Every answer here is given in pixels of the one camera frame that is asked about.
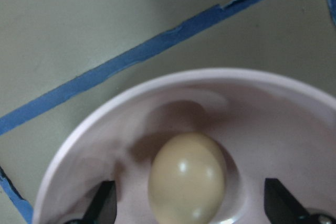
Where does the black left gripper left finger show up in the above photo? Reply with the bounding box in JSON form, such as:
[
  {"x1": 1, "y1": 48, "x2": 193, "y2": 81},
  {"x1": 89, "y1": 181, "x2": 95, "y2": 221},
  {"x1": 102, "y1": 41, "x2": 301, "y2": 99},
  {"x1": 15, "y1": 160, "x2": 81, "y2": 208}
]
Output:
[{"x1": 65, "y1": 181, "x2": 117, "y2": 223}]

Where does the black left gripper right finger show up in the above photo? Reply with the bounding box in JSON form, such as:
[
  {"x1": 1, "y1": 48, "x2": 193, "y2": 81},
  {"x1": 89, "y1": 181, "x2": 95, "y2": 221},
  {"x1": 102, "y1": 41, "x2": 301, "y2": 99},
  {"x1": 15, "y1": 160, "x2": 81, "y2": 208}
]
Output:
[{"x1": 264, "y1": 178, "x2": 331, "y2": 224}]

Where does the beige egg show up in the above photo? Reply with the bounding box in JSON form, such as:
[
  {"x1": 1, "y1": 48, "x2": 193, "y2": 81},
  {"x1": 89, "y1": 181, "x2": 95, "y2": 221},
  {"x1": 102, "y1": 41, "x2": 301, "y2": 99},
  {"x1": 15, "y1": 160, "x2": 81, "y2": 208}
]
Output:
[{"x1": 148, "y1": 132, "x2": 226, "y2": 223}]

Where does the pink plastic bowl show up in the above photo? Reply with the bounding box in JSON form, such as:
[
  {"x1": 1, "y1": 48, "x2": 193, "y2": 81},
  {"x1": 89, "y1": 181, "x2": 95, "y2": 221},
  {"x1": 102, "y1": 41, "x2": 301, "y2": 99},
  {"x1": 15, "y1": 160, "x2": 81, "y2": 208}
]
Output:
[{"x1": 33, "y1": 69, "x2": 335, "y2": 223}]

